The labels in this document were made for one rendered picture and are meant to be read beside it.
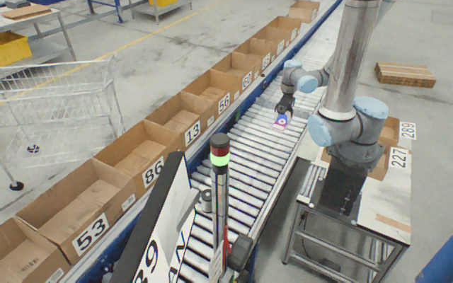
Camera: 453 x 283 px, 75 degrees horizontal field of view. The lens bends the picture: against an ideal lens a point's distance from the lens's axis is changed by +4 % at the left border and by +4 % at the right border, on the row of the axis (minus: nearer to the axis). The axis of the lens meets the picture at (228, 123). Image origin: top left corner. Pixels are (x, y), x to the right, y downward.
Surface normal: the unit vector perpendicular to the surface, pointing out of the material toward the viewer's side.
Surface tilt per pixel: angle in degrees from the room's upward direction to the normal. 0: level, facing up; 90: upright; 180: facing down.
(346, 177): 90
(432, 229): 0
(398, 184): 0
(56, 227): 1
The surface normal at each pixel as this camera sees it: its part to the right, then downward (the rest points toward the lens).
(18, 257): 0.02, -0.80
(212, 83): -0.47, 0.53
